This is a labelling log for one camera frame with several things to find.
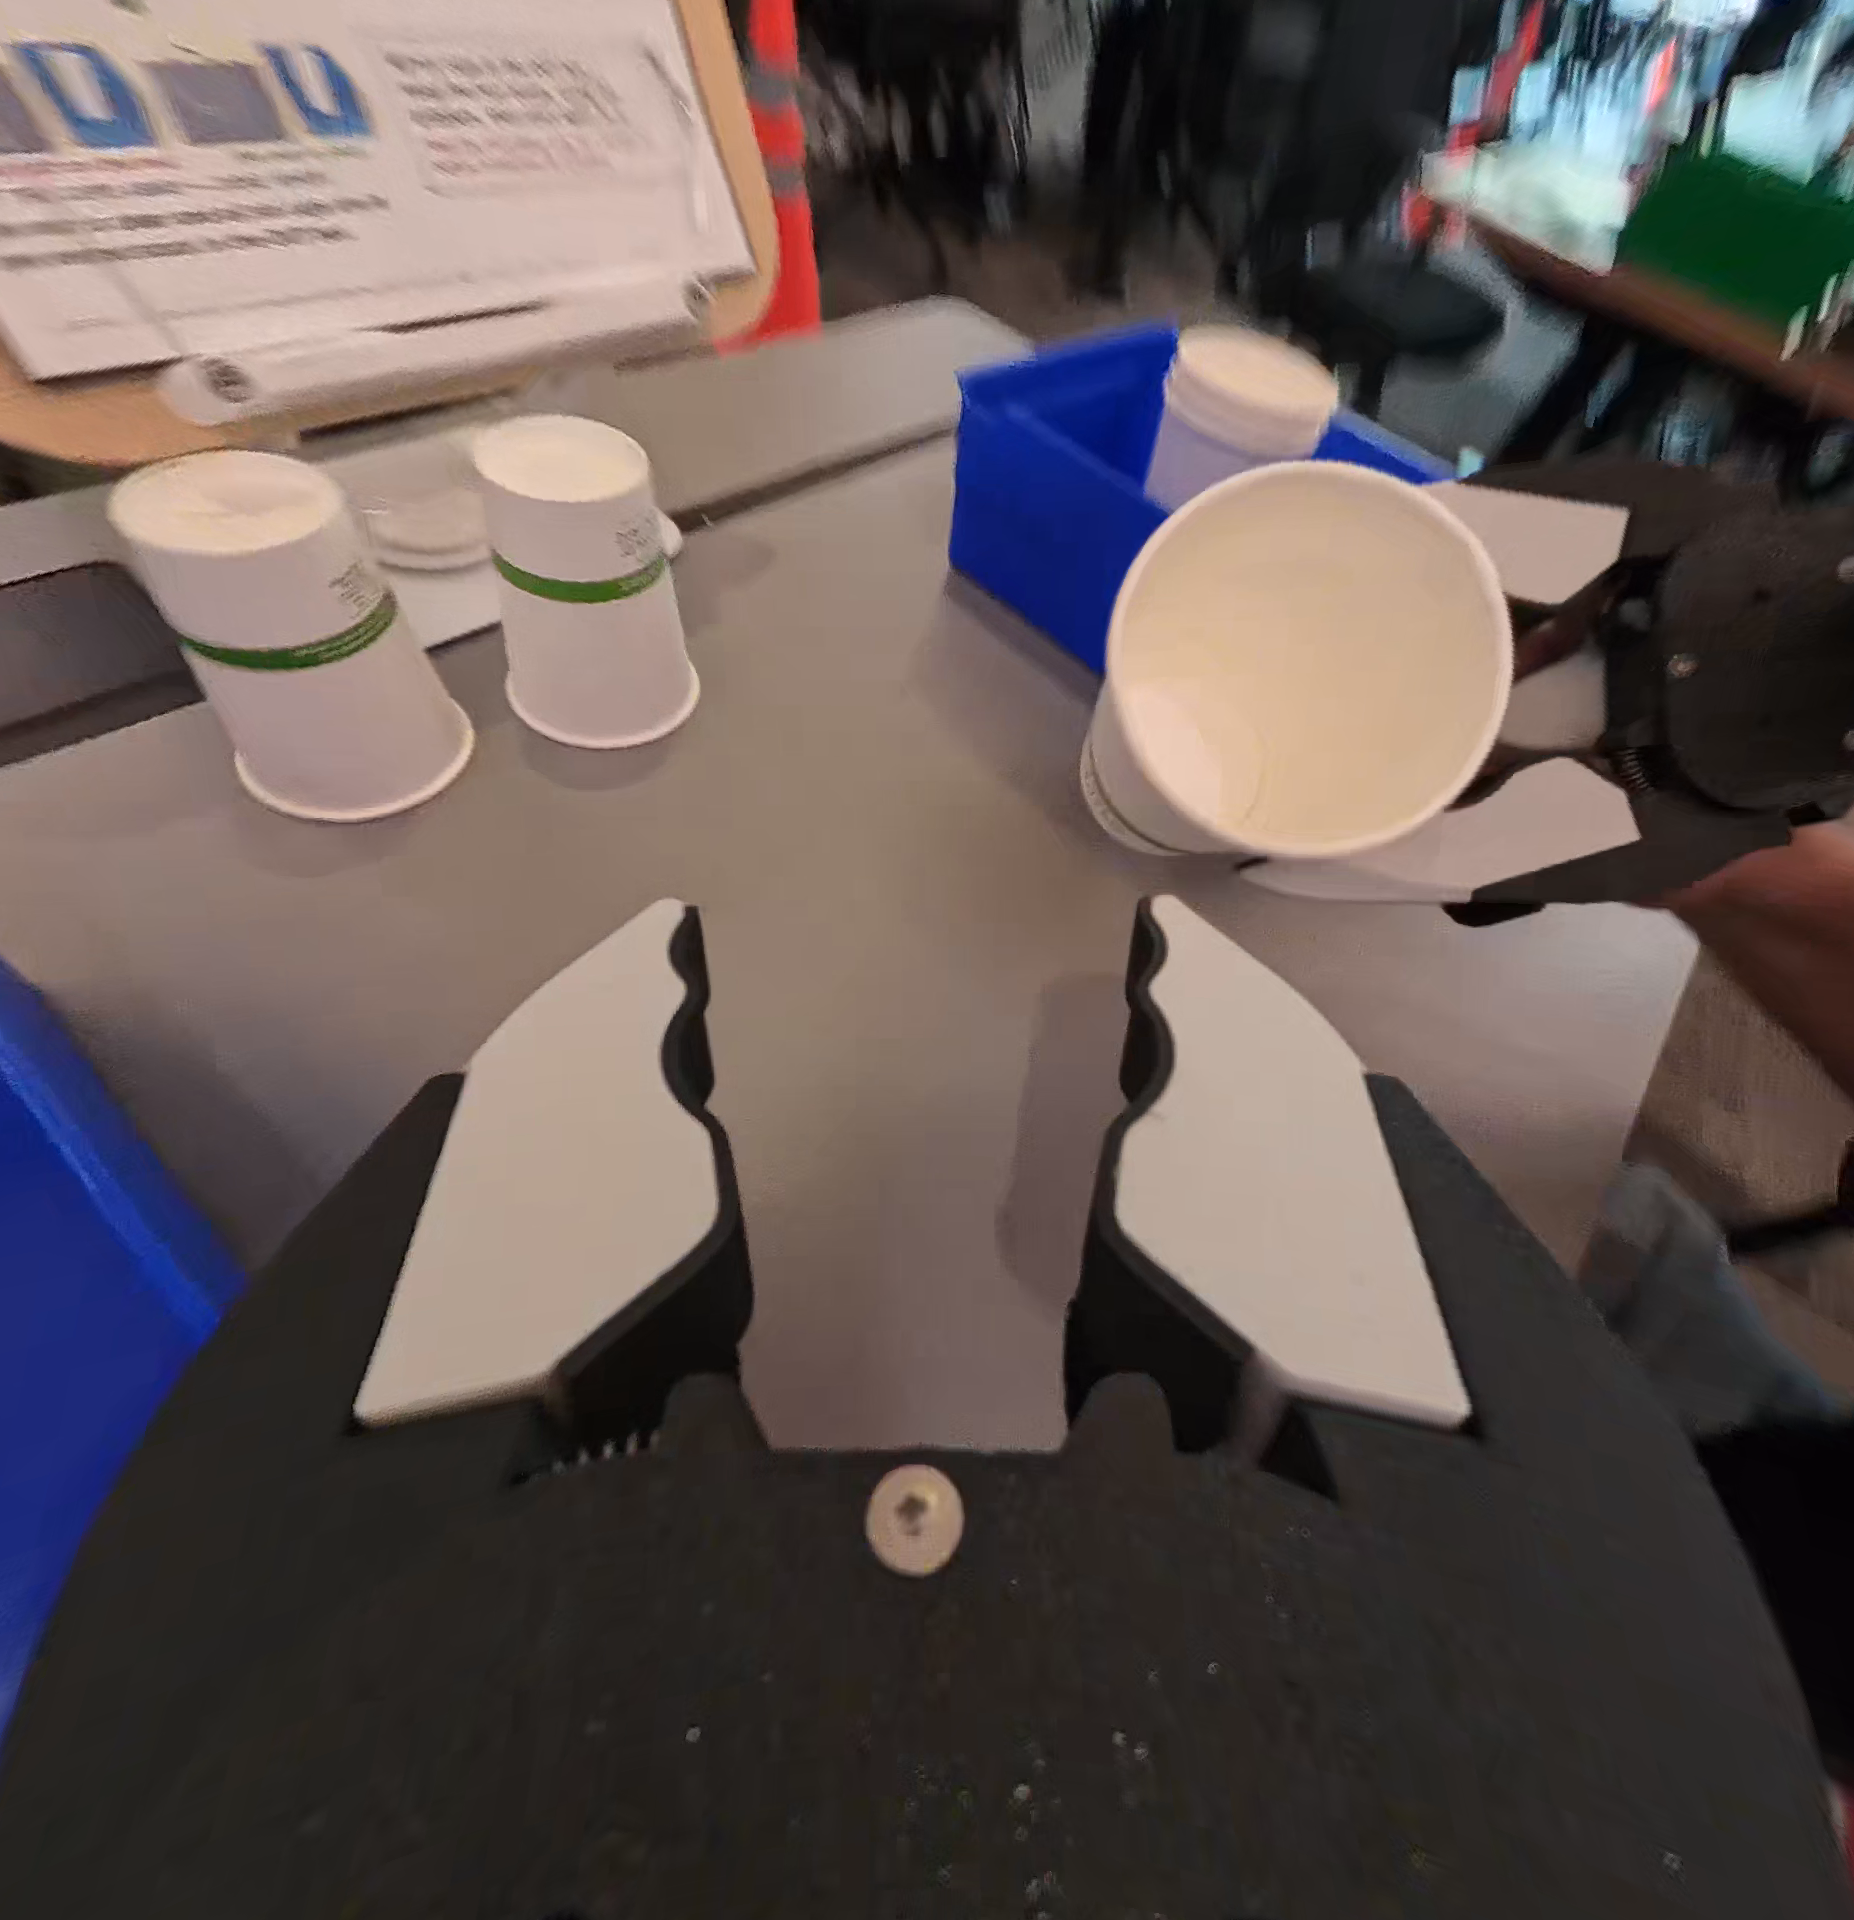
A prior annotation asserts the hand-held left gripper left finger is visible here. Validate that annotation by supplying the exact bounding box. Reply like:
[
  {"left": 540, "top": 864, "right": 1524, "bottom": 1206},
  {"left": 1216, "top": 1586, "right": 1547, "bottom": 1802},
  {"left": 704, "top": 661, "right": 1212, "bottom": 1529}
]
[{"left": 351, "top": 898, "right": 754, "bottom": 1465}]

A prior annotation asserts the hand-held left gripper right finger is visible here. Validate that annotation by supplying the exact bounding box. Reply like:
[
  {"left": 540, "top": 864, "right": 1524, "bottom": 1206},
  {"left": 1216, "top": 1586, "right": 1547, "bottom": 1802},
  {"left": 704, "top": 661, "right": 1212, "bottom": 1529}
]
[{"left": 1063, "top": 894, "right": 1471, "bottom": 1465}]

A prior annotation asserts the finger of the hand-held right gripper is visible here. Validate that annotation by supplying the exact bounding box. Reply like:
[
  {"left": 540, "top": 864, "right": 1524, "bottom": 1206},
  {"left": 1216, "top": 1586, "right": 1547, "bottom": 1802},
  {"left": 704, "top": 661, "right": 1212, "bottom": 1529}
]
[
  {"left": 1241, "top": 756, "right": 1643, "bottom": 905},
  {"left": 1429, "top": 479, "right": 1631, "bottom": 606}
]

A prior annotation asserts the white paper cup green band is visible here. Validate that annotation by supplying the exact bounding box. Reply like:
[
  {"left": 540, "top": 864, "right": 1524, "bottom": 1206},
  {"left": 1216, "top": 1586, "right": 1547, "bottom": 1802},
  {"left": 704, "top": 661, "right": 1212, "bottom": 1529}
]
[
  {"left": 106, "top": 449, "right": 477, "bottom": 823},
  {"left": 472, "top": 414, "right": 704, "bottom": 749},
  {"left": 1079, "top": 460, "right": 1513, "bottom": 864}
]

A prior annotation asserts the stack of white paper cups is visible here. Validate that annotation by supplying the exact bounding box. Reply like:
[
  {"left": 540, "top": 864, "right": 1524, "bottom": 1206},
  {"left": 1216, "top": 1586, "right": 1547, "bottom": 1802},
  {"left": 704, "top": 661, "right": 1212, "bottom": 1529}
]
[{"left": 1142, "top": 322, "right": 1340, "bottom": 513}]

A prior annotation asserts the blue plastic bin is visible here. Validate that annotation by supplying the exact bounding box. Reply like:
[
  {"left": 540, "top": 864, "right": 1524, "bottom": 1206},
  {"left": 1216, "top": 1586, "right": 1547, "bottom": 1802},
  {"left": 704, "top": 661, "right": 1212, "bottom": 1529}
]
[
  {"left": 950, "top": 321, "right": 1455, "bottom": 680},
  {"left": 0, "top": 930, "right": 250, "bottom": 1787}
]

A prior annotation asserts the person's right hand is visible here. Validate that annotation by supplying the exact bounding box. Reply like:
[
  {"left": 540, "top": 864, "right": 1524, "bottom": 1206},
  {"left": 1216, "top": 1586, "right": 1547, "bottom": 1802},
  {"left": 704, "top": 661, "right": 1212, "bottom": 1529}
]
[{"left": 1670, "top": 830, "right": 1854, "bottom": 1119}]

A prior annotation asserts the brown wooden table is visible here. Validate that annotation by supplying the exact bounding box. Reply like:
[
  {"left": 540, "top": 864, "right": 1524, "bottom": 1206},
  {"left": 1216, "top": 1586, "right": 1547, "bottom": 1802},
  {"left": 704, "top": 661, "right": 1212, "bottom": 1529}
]
[{"left": 1466, "top": 211, "right": 1854, "bottom": 438}]

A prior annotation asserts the black office chair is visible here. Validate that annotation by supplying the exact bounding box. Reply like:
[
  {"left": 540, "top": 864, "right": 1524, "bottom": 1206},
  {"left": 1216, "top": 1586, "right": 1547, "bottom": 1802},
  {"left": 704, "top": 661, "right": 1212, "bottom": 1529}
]
[{"left": 1285, "top": 254, "right": 1507, "bottom": 425}]

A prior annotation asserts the green box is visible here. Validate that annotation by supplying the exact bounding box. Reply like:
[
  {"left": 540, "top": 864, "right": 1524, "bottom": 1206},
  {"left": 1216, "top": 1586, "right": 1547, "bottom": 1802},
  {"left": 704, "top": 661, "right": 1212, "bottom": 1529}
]
[{"left": 1613, "top": 150, "right": 1854, "bottom": 327}]

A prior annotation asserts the orange traffic cone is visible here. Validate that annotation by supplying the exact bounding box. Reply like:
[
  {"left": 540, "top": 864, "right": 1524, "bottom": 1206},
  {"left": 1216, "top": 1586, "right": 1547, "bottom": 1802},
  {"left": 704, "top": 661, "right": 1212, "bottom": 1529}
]
[{"left": 735, "top": 0, "right": 827, "bottom": 355}]

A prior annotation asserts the wooden display board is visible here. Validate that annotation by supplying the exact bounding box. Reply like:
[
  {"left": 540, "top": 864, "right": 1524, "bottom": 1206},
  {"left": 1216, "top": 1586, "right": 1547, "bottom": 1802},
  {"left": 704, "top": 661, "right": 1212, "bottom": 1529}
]
[{"left": 0, "top": 0, "right": 782, "bottom": 469}]

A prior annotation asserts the printed instruction sheet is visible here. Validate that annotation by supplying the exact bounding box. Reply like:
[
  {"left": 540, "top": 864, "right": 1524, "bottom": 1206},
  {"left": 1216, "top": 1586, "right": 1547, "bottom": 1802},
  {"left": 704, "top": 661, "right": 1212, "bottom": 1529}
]
[{"left": 0, "top": 0, "right": 760, "bottom": 384}]

